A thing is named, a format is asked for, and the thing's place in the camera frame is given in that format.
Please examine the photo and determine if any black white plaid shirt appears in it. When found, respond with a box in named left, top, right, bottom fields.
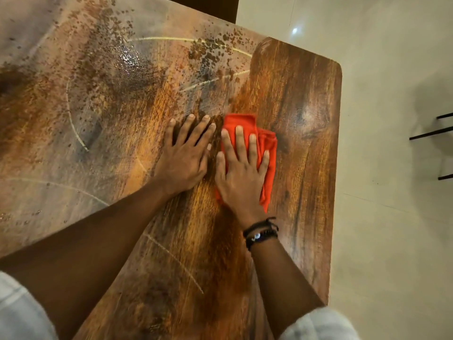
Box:
left=0, top=271, right=361, bottom=340

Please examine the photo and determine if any person's left hand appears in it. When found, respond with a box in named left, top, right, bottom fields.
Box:
left=151, top=113, right=217, bottom=199

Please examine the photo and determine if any black metal leg chair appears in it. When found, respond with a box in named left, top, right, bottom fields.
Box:
left=409, top=112, right=453, bottom=181

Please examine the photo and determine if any person's right hand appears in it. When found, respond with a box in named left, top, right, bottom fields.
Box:
left=214, top=125, right=270, bottom=231

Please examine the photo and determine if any red cleaning cloth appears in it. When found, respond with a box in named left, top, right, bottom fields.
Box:
left=215, top=113, right=278, bottom=213

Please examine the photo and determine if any person's right forearm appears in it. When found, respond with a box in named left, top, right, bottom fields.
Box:
left=249, top=237, right=326, bottom=339

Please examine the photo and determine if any person's left forearm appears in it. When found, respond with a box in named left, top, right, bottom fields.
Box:
left=0, top=184, right=174, bottom=340

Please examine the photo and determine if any dark brown chair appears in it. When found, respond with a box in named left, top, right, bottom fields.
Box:
left=159, top=0, right=240, bottom=25

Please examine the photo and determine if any wooden table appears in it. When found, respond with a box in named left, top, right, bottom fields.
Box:
left=0, top=0, right=343, bottom=340

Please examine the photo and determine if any black cord bracelet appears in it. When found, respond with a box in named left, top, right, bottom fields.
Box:
left=243, top=217, right=279, bottom=238

